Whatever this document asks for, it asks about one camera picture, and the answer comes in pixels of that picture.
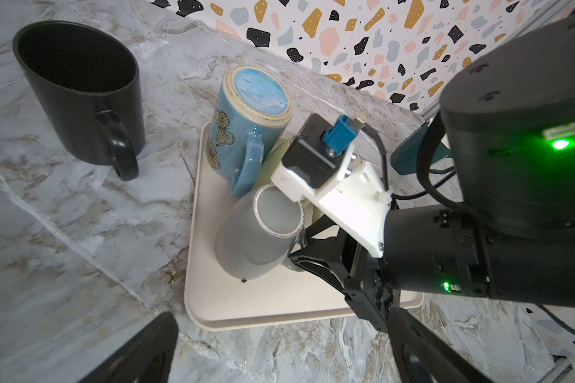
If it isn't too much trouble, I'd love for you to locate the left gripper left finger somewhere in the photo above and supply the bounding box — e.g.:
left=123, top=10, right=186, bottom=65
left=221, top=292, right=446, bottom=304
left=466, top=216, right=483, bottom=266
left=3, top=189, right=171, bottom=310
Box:
left=82, top=312, right=178, bottom=382

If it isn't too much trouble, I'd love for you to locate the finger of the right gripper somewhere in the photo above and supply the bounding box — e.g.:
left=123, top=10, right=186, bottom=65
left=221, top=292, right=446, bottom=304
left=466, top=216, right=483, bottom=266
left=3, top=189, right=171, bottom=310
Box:
left=297, top=215, right=336, bottom=252
left=288, top=249, right=359, bottom=302

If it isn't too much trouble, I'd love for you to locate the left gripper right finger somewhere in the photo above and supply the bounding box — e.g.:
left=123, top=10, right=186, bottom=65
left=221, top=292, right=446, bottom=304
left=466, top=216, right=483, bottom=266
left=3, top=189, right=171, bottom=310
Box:
left=387, top=307, right=490, bottom=382

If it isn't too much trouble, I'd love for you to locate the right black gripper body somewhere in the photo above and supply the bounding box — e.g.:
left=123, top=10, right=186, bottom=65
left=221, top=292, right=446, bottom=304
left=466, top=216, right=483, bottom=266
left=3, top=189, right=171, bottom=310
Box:
left=337, top=229, right=398, bottom=333

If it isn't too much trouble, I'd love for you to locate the grey mug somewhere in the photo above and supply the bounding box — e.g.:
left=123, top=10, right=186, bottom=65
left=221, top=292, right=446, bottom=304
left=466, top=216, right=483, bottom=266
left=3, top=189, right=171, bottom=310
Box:
left=214, top=184, right=304, bottom=281

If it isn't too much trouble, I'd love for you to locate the dark green faceted mug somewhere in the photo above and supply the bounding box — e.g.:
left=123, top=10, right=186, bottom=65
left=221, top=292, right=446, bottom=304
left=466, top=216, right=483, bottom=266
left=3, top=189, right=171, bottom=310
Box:
left=390, top=122, right=452, bottom=176

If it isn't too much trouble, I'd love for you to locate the black mug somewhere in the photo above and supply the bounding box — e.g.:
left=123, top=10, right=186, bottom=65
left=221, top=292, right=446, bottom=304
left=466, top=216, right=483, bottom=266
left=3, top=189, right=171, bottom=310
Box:
left=12, top=21, right=145, bottom=181

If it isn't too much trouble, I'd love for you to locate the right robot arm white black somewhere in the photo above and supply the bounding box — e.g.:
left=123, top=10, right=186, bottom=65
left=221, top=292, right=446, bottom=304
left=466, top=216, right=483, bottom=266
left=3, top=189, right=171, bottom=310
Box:
left=290, top=10, right=575, bottom=356

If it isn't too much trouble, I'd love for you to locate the light green mug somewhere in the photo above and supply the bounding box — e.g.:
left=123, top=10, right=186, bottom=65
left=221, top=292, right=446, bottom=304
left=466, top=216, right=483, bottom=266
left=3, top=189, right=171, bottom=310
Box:
left=253, top=137, right=324, bottom=228

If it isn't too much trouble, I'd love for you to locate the blue butterfly mug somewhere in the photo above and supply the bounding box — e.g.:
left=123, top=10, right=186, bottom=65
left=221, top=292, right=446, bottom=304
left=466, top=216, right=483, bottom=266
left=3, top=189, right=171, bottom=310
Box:
left=205, top=65, right=292, bottom=198

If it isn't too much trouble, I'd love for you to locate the beige plastic tray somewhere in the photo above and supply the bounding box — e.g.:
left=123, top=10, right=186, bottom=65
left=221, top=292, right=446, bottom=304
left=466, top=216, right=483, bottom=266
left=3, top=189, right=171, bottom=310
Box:
left=184, top=121, right=425, bottom=332

